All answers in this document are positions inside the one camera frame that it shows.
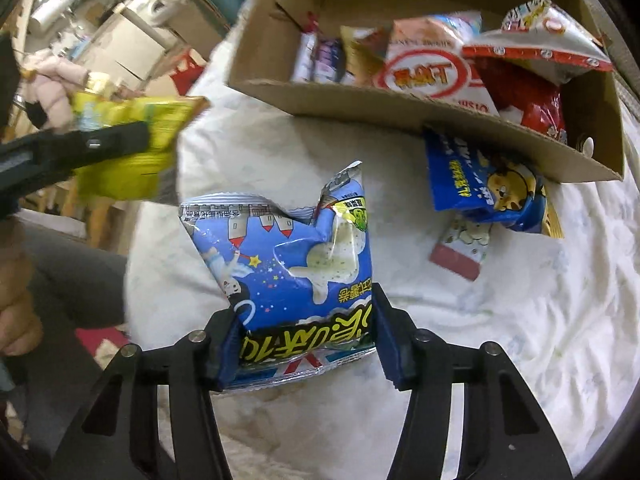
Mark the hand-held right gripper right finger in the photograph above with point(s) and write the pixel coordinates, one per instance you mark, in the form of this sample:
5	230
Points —
389	340

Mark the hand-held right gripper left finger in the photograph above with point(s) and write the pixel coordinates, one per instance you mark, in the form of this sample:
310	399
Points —
229	355

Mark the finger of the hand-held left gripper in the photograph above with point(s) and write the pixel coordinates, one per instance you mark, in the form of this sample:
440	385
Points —
100	144

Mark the yellow snack packet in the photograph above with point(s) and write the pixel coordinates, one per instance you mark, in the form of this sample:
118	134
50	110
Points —
155	120

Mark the small red and white packet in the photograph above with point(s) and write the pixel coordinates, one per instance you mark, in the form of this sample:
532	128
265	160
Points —
460	250

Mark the blue and white snack packet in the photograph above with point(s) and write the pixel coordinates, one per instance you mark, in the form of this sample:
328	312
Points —
300	250

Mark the dark blue snack packet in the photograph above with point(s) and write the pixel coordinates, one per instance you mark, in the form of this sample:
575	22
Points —
475	180

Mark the brown cardboard box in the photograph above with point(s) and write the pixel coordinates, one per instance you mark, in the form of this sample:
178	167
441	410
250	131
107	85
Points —
375	105

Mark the small purple packet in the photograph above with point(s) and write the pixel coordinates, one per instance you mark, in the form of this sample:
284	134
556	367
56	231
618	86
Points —
328	59

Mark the white red oval snack packet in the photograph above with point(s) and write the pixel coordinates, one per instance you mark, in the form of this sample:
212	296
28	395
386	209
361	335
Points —
430	75

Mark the tan snack packet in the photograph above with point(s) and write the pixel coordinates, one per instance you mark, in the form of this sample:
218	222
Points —
360	55

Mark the silver red snack bag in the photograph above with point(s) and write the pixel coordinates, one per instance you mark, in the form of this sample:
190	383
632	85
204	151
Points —
545	45

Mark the person's left hand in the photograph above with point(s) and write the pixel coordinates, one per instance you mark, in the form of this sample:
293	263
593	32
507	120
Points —
17	320

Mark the pink puffy jacket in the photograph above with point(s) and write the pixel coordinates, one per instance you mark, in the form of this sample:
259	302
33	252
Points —
52	90

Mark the beige kitchen cabinet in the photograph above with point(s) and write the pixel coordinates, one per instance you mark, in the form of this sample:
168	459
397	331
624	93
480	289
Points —
130	50

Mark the red paper bag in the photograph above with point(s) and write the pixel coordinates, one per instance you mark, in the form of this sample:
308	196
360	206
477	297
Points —
190	72

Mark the person's grey trouser leg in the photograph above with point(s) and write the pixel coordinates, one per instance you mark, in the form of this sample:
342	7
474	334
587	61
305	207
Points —
75	285

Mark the white water heater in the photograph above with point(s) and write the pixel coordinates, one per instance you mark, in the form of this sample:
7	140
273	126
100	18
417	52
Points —
55	5

